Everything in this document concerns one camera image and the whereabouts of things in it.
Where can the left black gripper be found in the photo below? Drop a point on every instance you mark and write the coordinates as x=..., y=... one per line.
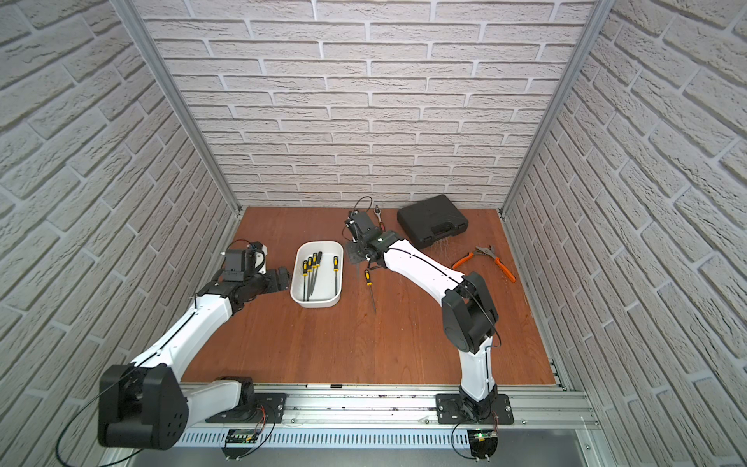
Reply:
x=274, y=279

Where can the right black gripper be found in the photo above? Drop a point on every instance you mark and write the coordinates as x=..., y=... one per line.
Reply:
x=352, y=248

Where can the white plastic storage box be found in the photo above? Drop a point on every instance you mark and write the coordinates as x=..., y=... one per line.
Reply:
x=323, y=295

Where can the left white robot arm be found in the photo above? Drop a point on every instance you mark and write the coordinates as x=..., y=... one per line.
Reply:
x=142, y=405

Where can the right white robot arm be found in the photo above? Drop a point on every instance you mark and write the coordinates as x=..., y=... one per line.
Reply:
x=468, y=312

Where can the black plastic tool case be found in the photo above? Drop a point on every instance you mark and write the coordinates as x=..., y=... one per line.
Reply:
x=431, y=220

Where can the left controller board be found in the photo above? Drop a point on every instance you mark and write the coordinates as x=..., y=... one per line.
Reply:
x=240, y=442

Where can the controller board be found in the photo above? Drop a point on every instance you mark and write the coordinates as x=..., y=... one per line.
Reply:
x=483, y=444
x=240, y=442

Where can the right controller board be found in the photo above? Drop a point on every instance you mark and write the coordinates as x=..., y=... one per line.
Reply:
x=483, y=444

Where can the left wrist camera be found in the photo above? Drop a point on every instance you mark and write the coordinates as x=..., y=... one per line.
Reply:
x=256, y=257

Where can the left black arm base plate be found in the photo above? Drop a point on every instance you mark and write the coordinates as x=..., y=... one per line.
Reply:
x=262, y=406

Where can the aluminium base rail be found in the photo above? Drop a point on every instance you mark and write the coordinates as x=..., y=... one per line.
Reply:
x=364, y=416

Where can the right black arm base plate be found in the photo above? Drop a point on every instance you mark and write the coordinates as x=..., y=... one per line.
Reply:
x=452, y=408

